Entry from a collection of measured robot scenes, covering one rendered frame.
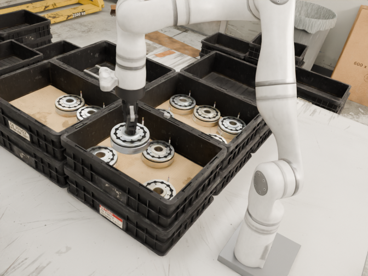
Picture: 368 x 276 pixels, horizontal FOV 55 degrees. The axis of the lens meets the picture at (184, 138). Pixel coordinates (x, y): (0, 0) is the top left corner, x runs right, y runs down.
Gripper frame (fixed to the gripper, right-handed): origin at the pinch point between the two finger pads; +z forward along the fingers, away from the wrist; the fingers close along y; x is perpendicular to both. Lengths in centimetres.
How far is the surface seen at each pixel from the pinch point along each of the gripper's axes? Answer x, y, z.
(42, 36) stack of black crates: 41, 183, 50
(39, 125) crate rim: 24.5, 12.1, 6.7
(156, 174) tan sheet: -8.5, -1.3, 16.9
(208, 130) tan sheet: -31.6, 19.7, 16.9
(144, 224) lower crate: -2.8, -17.7, 19.4
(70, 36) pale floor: 27, 303, 99
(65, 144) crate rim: 17.2, 4.0, 7.7
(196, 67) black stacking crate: -35, 54, 9
